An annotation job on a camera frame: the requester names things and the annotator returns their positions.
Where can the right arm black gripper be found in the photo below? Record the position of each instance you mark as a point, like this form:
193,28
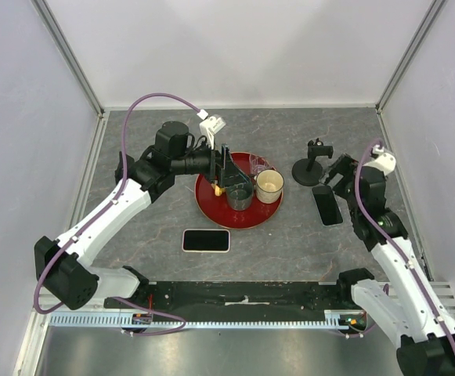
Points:
344,166

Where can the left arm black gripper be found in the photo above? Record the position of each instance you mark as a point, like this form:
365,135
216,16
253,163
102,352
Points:
224,172

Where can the black phone stand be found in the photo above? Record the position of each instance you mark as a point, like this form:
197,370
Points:
307,171

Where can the black phone clear case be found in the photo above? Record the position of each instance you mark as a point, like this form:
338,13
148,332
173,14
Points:
327,205

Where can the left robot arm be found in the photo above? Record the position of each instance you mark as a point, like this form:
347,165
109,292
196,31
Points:
64,265

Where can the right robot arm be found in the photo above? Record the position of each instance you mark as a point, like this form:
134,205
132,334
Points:
417,323

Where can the black phone pink case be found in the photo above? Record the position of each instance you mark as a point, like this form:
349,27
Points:
206,240

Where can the yellow mug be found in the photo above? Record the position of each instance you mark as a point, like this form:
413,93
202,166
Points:
219,191

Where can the dark green mug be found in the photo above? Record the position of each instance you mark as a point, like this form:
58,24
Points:
239,198

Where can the clear plastic tumbler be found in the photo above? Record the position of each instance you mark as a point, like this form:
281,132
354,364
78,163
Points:
257,164

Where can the red round tray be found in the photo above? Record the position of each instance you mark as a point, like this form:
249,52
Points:
217,208

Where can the cream glass mug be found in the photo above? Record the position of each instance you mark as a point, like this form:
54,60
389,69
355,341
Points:
269,186

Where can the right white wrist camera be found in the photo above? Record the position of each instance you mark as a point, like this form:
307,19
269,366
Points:
382,159

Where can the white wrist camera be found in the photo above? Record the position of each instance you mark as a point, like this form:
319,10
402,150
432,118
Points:
210,127
382,159

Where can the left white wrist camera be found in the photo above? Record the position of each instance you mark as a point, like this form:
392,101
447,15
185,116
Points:
210,127

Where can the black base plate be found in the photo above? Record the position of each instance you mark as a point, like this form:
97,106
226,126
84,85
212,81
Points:
251,298

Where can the grey cable duct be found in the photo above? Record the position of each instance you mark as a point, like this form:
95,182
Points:
131,319

